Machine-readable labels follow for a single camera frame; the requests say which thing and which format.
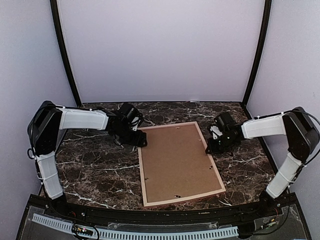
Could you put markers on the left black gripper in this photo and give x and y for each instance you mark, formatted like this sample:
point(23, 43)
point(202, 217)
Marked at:
point(138, 140)

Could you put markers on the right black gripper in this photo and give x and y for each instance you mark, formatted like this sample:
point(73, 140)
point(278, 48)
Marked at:
point(213, 149)

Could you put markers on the brown backing board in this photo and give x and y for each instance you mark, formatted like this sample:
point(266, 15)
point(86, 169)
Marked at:
point(177, 162)

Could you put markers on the pink wooden picture frame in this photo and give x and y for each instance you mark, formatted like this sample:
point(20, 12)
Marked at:
point(220, 182)

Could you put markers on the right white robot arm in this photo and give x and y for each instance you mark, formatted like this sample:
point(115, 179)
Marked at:
point(293, 134)

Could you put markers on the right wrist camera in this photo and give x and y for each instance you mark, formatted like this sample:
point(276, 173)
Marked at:
point(222, 123)

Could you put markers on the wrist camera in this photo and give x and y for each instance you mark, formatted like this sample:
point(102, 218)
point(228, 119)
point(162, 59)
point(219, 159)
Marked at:
point(222, 123)
point(130, 115)

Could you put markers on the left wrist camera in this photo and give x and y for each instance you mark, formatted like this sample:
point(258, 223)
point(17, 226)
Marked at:
point(130, 115)

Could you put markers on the white slotted cable duct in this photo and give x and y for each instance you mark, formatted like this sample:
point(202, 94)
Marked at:
point(94, 233)

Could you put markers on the black front rail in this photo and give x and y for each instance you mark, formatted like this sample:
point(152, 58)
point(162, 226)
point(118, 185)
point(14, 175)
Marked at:
point(234, 215)

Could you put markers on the right black corner post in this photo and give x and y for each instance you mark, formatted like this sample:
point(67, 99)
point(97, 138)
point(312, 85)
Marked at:
point(258, 53)

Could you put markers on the black corner post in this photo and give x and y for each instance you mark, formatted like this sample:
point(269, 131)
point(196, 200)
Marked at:
point(258, 53)
point(63, 51)

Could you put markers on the left black corner post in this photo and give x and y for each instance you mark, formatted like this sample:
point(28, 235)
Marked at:
point(63, 51)

